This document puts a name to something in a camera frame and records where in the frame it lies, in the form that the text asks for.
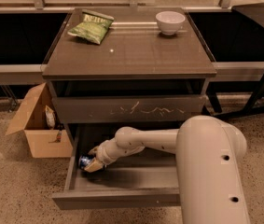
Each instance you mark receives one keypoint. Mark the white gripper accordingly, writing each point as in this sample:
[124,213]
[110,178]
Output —
[106,155]

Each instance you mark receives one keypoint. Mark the blue pepsi can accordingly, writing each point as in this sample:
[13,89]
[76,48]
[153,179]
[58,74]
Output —
[83,161]

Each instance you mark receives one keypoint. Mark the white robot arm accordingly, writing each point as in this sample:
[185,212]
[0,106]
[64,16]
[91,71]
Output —
[206,151]

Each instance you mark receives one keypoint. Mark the open grey middle drawer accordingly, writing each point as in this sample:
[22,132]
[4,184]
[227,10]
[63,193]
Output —
[146,179]

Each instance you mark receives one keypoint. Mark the closed scratched top drawer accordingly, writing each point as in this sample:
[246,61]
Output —
[127,109]

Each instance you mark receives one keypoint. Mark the grey drawer cabinet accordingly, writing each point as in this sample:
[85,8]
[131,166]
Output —
[133,41]

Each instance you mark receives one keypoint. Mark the open cardboard box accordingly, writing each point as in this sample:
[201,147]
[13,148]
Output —
[31,119]

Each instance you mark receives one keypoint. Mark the white bag in box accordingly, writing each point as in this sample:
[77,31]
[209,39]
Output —
[50,117]

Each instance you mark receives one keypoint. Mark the green chips bag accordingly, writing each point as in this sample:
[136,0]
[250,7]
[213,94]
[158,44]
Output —
[93,28]

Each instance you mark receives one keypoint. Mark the metal window railing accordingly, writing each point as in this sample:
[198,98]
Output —
[18,74]

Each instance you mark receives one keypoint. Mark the white ceramic bowl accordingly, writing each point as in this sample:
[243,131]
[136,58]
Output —
[169,22]

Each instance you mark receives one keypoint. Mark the black rolling table stand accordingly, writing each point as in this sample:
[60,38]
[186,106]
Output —
[234,40]

